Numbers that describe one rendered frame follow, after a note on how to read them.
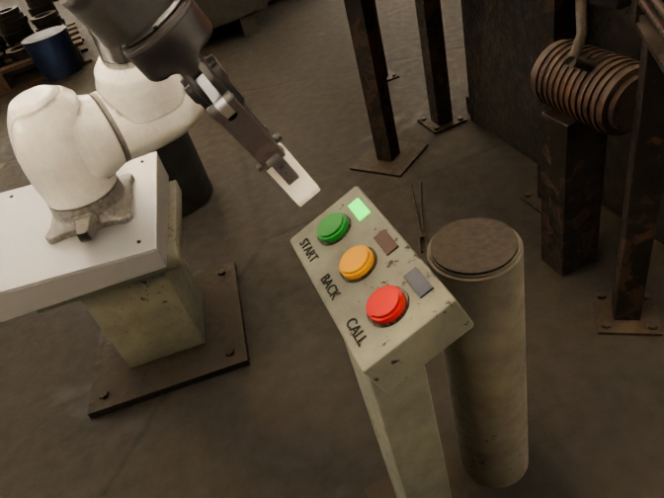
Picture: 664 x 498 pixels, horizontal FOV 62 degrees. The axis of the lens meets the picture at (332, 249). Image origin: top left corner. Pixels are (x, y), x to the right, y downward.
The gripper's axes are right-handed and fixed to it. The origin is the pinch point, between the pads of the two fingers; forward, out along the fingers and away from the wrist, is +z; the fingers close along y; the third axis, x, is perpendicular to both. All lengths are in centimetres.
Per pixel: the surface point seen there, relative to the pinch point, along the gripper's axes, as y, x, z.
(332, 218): 0.7, -0.3, 8.5
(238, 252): 89, 34, 61
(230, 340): 53, 42, 56
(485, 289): -8.9, -9.1, 24.2
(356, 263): -8.1, 0.4, 8.6
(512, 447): -9, 2, 60
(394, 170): 97, -20, 80
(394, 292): -14.9, -1.0, 8.6
